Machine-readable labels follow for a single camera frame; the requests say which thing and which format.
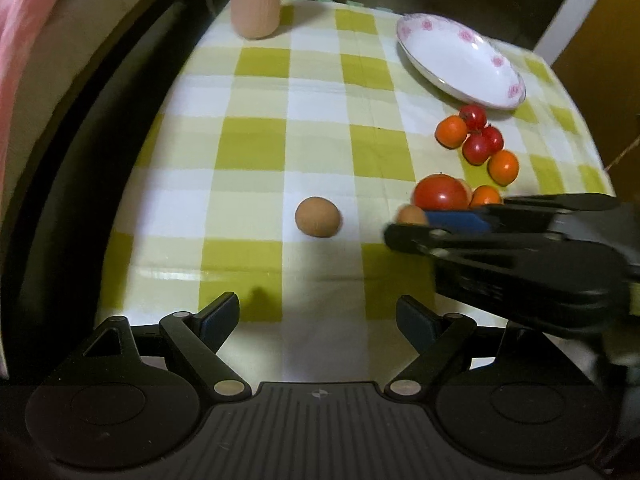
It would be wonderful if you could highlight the orange kumquat cluster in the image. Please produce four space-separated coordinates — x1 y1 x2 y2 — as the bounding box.
487 150 520 186
435 115 469 150

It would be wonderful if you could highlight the red cherry tomato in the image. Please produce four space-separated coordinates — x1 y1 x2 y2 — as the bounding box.
482 125 504 155
459 104 487 131
462 133 491 166

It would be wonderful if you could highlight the large red tomato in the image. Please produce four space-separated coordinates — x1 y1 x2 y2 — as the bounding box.
411 174 468 210

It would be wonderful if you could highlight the red cherry tomato top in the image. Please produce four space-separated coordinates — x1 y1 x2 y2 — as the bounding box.
459 104 487 131

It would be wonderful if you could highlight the brown longan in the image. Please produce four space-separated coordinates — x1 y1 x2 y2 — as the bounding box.
294 196 343 237
457 179 473 208
396 204 428 226

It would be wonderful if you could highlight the brown cardboard box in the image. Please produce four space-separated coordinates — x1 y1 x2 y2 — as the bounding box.
552 0 639 203

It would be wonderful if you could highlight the white floral plate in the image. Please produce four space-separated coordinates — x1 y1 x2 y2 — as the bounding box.
396 13 526 112

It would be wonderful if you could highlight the green checked tablecloth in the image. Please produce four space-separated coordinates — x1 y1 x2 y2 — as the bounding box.
96 0 616 386

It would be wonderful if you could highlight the green foam mat edge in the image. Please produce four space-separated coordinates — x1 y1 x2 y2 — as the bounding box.
296 0 395 14

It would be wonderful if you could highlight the grey quilted mattress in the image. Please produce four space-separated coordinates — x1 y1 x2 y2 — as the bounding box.
0 0 202 376

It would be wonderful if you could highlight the pink floral blanket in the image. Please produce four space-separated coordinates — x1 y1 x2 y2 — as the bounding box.
0 0 58 182

